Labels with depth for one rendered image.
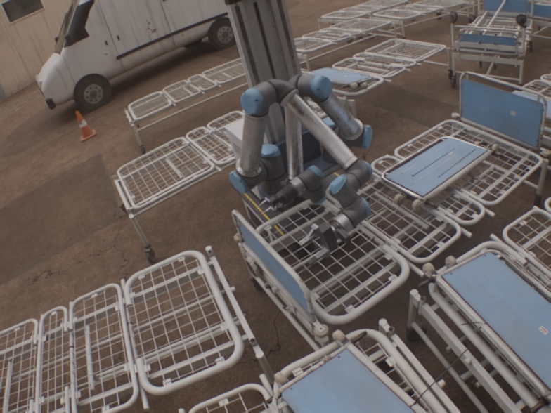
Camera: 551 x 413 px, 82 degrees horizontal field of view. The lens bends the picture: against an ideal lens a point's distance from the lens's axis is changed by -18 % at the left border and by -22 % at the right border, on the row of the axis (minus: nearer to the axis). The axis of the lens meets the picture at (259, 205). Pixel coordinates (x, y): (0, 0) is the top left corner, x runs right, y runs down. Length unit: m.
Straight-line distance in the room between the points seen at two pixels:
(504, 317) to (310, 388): 0.85
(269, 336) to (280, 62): 1.66
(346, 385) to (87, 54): 7.74
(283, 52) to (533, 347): 2.01
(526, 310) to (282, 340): 1.39
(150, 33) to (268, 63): 6.44
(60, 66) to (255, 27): 6.35
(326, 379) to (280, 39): 1.84
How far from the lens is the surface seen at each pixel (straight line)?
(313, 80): 1.90
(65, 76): 8.29
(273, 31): 2.35
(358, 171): 1.75
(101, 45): 8.37
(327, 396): 1.52
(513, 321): 1.73
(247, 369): 2.31
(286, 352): 2.31
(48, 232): 4.60
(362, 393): 1.53
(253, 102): 1.75
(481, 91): 3.04
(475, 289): 1.79
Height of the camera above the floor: 1.96
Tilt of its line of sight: 36 degrees down
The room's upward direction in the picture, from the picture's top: 17 degrees counter-clockwise
